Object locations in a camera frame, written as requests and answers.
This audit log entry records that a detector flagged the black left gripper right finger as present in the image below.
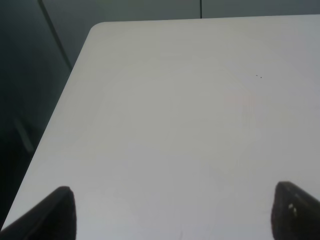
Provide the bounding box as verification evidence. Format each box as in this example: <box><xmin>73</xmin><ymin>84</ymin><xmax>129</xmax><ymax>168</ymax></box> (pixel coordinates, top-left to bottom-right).
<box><xmin>270</xmin><ymin>181</ymin><xmax>320</xmax><ymax>240</ymax></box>

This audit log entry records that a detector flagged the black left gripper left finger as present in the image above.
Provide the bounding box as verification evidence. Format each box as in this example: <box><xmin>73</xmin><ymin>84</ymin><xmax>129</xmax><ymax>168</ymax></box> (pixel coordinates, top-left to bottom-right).
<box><xmin>0</xmin><ymin>186</ymin><xmax>77</xmax><ymax>240</ymax></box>

